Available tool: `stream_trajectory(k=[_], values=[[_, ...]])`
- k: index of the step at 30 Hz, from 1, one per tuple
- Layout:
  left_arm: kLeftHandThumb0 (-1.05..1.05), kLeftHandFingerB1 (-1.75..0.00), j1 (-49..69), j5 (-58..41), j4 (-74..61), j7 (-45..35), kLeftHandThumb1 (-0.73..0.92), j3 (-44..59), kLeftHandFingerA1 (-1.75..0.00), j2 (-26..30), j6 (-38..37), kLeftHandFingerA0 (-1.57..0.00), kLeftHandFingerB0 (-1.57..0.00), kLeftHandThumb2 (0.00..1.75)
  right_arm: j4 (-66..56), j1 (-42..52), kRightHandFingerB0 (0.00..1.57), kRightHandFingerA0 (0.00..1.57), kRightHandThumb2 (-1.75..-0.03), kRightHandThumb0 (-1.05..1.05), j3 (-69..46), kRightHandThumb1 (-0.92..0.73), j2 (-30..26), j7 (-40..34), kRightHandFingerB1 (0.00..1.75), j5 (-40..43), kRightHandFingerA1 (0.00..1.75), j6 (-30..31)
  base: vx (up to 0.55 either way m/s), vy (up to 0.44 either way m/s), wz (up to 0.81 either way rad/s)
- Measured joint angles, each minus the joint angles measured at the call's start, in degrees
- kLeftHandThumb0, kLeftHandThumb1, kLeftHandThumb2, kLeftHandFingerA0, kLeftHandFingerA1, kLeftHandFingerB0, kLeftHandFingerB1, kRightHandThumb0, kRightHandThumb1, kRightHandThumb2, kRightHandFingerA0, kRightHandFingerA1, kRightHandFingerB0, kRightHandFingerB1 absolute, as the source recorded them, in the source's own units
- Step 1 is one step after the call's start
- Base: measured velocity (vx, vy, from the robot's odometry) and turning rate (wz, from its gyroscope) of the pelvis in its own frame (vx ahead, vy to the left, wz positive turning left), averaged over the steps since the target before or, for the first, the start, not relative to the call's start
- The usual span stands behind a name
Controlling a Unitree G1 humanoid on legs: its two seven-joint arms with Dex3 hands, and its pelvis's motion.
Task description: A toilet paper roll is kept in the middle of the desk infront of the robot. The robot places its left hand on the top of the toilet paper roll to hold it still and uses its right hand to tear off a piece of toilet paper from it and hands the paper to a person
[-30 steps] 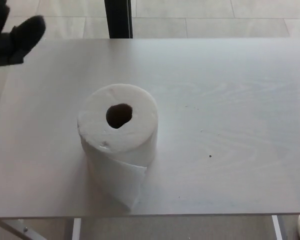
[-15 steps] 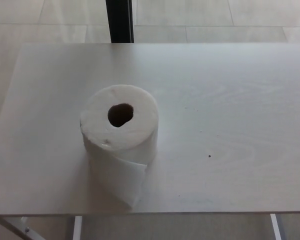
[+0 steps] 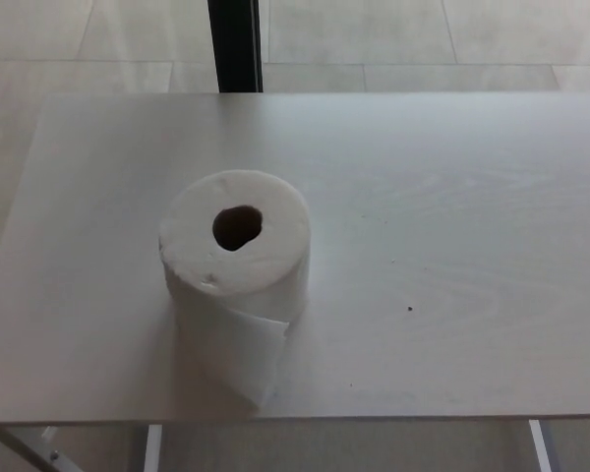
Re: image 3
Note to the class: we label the white toilet paper roll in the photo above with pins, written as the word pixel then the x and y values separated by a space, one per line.
pixel 255 275

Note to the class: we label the white table leg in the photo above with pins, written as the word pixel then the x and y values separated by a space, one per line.
pixel 153 450
pixel 540 445

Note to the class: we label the grey diagonal table brace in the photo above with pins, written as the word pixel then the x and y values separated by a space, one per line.
pixel 29 450

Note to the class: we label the black vertical post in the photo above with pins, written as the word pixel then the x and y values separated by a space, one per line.
pixel 236 44

